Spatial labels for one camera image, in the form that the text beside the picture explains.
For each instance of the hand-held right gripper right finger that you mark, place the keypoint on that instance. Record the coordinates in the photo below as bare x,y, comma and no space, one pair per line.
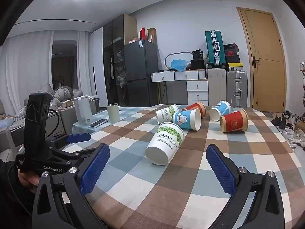
221,169

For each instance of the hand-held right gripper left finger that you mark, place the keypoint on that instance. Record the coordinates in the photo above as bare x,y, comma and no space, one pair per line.
95,169

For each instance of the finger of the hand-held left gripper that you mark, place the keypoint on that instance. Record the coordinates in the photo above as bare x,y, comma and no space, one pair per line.
78,137
71,155

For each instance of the white green-leaf paper cup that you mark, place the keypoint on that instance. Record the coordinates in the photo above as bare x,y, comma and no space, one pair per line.
165,113
166,140

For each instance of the person's left forearm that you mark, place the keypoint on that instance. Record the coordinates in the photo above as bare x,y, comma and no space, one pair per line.
12,195

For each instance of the red paper cup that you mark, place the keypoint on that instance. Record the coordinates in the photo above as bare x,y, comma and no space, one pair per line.
234,122
197,107

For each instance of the blue bunny paper cup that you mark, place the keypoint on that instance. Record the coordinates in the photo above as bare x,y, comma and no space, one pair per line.
221,108
184,119

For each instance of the person's left hand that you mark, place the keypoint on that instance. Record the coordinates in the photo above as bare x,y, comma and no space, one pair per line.
27,180

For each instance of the light blue checkered cloth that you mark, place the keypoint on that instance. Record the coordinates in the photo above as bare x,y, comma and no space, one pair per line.
79,128

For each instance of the smartphone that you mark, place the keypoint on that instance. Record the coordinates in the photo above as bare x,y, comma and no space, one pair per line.
97,123

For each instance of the grey sofa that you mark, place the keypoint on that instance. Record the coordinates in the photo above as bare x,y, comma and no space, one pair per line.
9,128

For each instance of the brown blue checkered tablecloth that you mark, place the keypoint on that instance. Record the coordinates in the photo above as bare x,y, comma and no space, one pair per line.
190,176

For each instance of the pale green tumbler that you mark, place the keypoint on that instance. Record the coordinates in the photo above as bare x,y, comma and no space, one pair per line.
113,113

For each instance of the pile of grey clothing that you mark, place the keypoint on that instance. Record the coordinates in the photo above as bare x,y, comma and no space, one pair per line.
59,91

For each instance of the white curtain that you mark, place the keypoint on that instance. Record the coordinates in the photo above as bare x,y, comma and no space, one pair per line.
83,59
26,64

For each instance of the pile of shoes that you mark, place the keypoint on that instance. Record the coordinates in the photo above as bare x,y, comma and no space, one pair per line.
290,131

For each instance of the white wardrobe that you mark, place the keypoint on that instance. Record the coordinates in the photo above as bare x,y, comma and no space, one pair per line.
96,59

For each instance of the silver suitcase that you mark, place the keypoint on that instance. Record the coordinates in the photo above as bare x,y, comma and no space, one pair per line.
237,88

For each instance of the white suitcase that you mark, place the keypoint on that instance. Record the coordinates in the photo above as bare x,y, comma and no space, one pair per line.
216,85

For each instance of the black refrigerator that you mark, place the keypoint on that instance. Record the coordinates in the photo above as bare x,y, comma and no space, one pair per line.
140,71

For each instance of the dark glass cabinet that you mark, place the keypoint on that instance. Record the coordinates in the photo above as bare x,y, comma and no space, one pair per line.
116,52

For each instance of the white desk with drawers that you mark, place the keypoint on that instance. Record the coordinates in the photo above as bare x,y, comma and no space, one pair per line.
183,76

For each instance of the yellow black box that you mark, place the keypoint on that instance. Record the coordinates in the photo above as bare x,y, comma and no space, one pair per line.
235,65

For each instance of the blue plastic bag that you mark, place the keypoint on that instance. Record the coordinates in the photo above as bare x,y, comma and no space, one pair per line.
178,64

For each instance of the red shoe box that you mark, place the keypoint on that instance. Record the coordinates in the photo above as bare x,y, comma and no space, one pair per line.
232,54

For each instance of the black bag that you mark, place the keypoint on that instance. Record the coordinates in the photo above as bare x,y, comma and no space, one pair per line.
197,54

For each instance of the teal suitcase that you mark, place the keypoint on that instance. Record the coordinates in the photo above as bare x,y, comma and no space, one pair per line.
214,49

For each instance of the black shoe box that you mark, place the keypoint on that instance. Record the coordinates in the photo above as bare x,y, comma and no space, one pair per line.
231,47

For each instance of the wooden door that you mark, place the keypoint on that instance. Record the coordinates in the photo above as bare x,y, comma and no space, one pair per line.
264,52

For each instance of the curved metal tube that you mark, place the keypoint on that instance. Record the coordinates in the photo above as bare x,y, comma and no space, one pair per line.
177,52

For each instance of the cardboard box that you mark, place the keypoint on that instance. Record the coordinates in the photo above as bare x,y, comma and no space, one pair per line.
151,35

